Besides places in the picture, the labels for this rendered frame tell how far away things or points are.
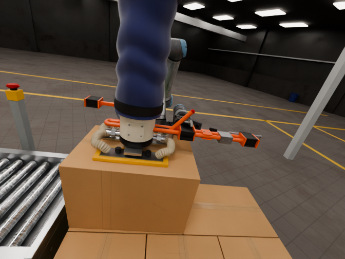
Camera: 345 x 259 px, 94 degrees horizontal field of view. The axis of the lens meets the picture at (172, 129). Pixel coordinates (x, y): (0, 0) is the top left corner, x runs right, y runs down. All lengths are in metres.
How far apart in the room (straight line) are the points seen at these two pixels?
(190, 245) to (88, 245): 0.50
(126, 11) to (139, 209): 0.82
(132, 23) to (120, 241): 0.96
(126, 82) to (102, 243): 0.77
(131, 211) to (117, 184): 0.19
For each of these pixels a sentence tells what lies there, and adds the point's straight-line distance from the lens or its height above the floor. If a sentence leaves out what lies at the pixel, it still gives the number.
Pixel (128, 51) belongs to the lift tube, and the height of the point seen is 1.41.
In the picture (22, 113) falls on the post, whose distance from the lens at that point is 1.66.
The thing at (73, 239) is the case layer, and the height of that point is 0.54.
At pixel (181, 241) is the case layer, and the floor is 0.54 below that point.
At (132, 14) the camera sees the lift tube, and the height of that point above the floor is 1.52.
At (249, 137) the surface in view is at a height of 1.10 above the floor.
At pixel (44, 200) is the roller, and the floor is 0.55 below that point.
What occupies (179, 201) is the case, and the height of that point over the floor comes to 0.80.
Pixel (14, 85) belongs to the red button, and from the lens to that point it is 1.60.
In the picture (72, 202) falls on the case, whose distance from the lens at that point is 0.93.
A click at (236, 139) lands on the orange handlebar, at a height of 1.08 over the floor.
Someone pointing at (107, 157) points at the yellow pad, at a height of 0.96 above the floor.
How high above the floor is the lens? 1.43
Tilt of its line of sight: 25 degrees down
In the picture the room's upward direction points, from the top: 11 degrees clockwise
